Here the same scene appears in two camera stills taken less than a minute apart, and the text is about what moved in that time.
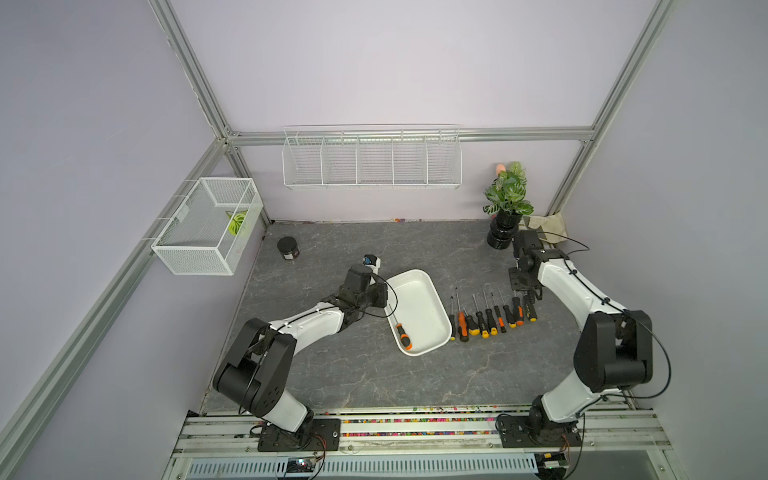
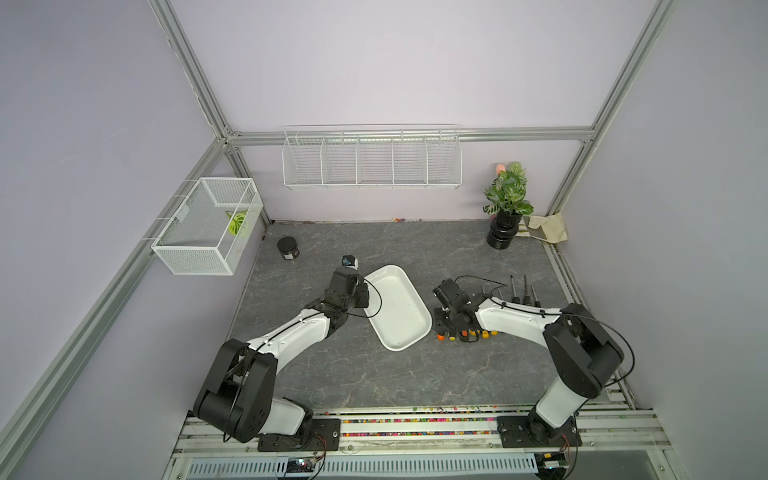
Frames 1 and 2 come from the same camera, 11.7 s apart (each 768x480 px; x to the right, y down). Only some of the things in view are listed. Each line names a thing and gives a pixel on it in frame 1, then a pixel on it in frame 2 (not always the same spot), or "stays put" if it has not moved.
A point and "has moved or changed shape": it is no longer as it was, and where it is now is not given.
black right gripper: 514,281 to 437,322
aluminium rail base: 617,442 stays put
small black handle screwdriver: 508,315 has moved or changed shape
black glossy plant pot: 503,229 stays put
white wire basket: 209,231 stays put
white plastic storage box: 416,315 has moved or changed shape
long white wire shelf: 372,157 stays put
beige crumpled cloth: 552,226 stays put
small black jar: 288,247 stays put
